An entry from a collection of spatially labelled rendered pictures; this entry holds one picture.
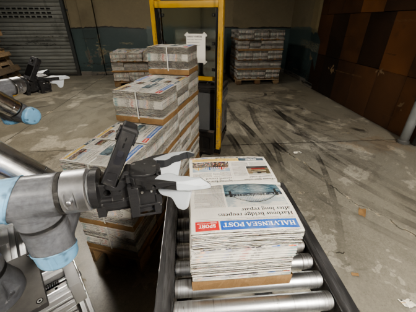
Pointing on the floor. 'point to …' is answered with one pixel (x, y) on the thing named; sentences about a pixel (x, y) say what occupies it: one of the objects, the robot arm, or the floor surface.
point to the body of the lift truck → (206, 111)
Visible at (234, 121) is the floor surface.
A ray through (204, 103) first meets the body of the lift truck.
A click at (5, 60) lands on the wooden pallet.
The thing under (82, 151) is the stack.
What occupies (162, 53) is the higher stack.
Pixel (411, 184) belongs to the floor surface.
